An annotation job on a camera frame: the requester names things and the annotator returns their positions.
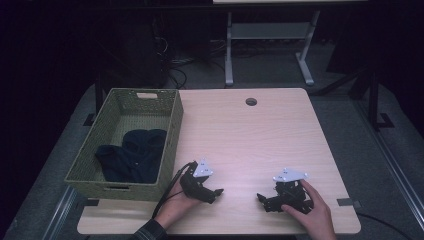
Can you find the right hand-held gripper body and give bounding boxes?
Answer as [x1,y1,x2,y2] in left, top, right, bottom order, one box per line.
[269,167,315,215]

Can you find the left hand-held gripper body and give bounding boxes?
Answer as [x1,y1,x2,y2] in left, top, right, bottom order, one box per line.
[179,158,218,205]

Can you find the person's left hand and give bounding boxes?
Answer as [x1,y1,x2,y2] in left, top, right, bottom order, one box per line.
[154,181,202,231]

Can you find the person's right hand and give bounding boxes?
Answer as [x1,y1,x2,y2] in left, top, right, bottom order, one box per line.
[280,179,338,240]

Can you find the grey tape strip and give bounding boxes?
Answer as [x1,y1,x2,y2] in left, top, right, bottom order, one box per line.
[336,197,362,208]

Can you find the dark blue cloth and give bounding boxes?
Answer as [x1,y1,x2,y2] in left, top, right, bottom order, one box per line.
[94,128,168,184]

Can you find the green woven basket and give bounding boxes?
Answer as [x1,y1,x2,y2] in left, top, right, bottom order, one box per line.
[64,87,185,203]

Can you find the black metal stand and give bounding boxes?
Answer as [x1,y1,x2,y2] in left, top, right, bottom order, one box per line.
[324,64,395,132]

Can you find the black floor cable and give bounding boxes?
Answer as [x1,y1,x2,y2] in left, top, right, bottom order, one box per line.
[358,211,416,240]

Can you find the metal floor rail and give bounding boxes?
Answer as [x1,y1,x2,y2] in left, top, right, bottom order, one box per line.
[353,99,424,223]
[41,185,79,240]

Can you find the tangle of black floor cables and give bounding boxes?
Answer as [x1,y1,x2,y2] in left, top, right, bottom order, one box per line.
[151,18,228,90]

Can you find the white metal desk frame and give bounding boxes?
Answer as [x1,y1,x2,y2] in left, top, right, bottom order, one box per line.
[212,0,369,88]

